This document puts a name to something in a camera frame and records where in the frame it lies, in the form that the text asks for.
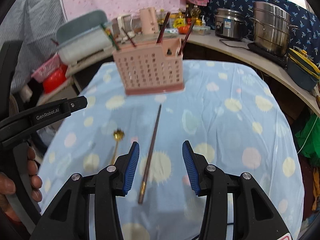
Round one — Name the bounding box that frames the pink plastic basket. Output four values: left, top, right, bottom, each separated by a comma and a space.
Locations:
31, 55, 62, 83

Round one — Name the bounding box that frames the pink electric kettle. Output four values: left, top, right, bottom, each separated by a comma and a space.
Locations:
139, 7, 159, 36

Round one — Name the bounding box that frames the curved white counter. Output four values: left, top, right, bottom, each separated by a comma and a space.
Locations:
183, 31, 320, 118

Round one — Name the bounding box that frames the black power cord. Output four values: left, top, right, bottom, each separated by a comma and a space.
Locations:
219, 38, 251, 49

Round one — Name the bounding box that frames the steel rice cooker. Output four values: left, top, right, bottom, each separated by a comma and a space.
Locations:
214, 8, 247, 41

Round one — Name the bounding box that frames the steel steamer pot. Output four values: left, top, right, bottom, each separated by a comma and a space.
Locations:
249, 1, 299, 57

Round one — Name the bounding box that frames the grey striped cloth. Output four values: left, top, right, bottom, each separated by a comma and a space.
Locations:
11, 0, 68, 93

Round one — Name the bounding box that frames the blue dotted tablecloth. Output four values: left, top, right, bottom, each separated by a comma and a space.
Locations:
37, 60, 304, 240

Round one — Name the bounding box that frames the white glass kettle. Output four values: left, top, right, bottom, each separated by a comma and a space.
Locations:
117, 14, 134, 34

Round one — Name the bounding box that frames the dark teal bowl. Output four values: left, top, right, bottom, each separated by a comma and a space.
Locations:
286, 61, 319, 92

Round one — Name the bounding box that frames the black induction cooker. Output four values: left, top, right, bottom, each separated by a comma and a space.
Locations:
247, 42, 288, 64

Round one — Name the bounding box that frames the person's left hand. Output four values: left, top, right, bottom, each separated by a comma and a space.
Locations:
0, 146, 43, 222

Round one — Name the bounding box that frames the blue white dish drainer box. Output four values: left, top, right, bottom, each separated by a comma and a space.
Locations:
56, 10, 118, 64

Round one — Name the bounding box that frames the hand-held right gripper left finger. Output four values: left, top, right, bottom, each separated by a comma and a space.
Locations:
29, 141, 140, 240

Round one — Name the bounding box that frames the pink plastic utensil holder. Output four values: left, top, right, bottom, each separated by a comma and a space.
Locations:
112, 38, 185, 96

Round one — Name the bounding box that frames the green chopstick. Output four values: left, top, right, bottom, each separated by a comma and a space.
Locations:
101, 23, 120, 51

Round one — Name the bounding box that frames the red plastic basin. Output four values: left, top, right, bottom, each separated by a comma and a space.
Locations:
42, 69, 68, 93

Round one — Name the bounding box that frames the clear food container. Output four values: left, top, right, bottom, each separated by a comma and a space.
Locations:
193, 26, 211, 35

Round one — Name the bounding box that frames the cooking oil bottle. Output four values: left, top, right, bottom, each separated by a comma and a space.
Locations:
192, 6, 202, 22

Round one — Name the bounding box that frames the blue printed cloth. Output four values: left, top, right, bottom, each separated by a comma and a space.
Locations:
201, 0, 320, 63

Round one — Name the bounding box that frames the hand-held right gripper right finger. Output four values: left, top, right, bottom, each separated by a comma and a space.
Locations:
182, 140, 292, 240

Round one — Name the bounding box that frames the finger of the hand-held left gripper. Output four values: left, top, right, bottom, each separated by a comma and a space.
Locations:
11, 96, 88, 149

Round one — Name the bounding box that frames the red chopstick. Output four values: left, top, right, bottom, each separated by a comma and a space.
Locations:
157, 12, 171, 44

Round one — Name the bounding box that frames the gold spoon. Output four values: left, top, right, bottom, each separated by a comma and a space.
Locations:
109, 129, 126, 165

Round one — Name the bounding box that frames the green bag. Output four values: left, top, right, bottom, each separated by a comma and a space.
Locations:
295, 114, 320, 166

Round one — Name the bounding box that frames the dark brown chopstick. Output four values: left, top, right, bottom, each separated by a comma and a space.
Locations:
121, 28, 137, 48
178, 19, 196, 56
138, 104, 162, 204

